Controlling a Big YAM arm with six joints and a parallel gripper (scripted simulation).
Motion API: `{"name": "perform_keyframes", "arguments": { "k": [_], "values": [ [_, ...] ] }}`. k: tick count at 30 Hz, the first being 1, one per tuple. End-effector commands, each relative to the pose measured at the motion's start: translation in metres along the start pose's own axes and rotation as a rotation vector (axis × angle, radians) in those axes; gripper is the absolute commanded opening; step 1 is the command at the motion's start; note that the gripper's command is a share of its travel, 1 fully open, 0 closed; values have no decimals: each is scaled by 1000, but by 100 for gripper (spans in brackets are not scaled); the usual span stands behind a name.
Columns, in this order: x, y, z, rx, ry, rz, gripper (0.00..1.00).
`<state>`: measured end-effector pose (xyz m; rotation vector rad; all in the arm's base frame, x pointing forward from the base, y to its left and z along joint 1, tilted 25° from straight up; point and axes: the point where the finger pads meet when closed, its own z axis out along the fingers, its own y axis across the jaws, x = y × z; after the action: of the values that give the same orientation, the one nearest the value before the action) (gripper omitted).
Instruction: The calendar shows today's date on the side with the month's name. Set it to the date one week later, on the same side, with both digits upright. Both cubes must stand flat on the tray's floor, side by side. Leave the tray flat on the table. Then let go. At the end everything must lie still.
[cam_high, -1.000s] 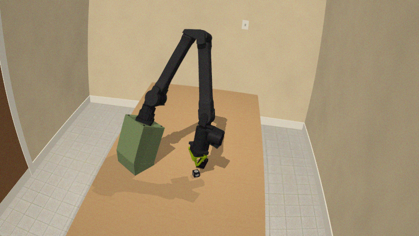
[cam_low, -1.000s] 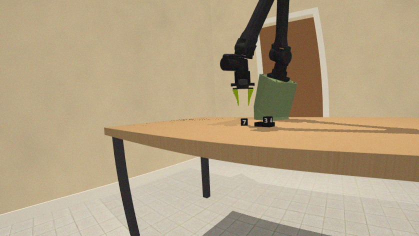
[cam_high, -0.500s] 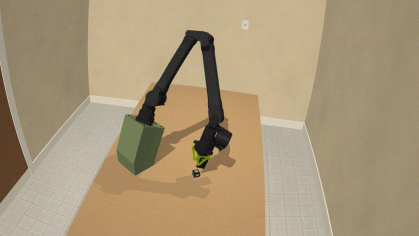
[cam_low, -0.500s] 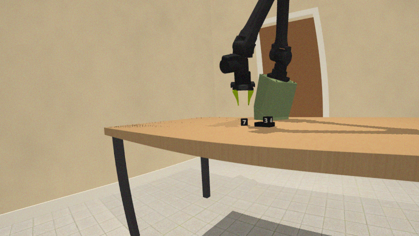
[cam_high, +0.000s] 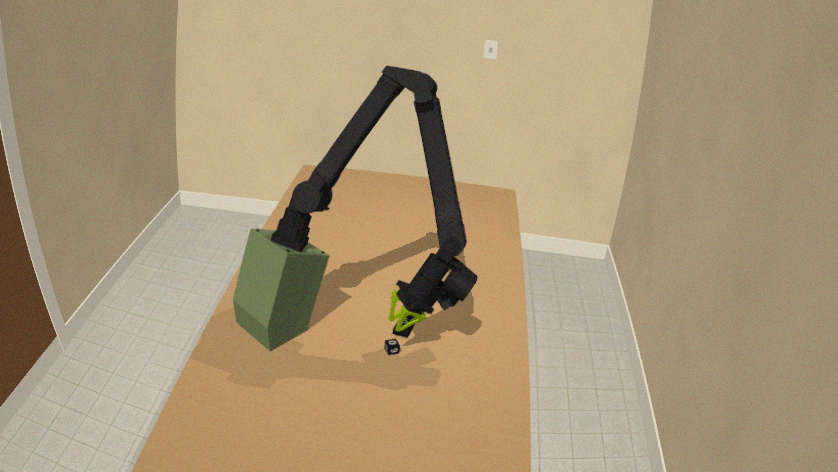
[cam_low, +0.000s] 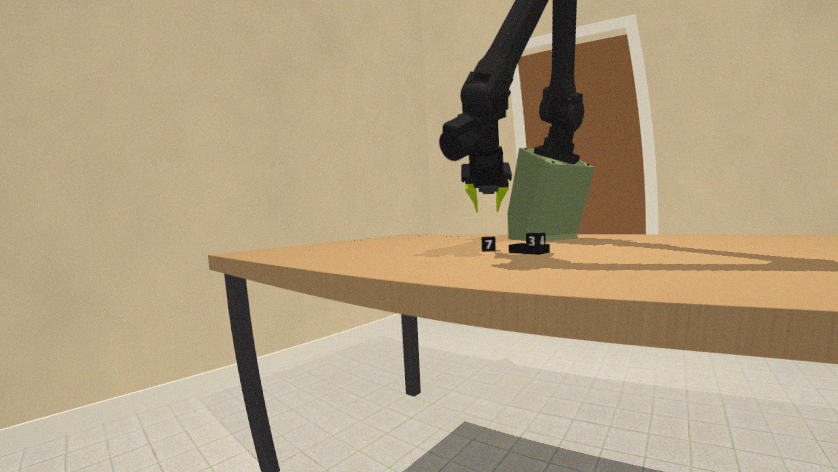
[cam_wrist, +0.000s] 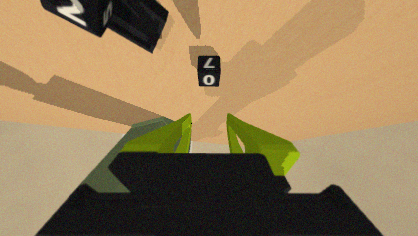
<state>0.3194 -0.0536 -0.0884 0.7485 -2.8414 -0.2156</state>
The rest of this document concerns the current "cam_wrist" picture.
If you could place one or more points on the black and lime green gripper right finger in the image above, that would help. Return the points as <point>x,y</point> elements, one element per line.
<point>280,153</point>

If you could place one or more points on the black calendar cube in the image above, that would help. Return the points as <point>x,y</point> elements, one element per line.
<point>94,16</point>
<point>209,71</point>

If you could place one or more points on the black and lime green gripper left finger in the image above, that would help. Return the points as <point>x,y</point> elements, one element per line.
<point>162,140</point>

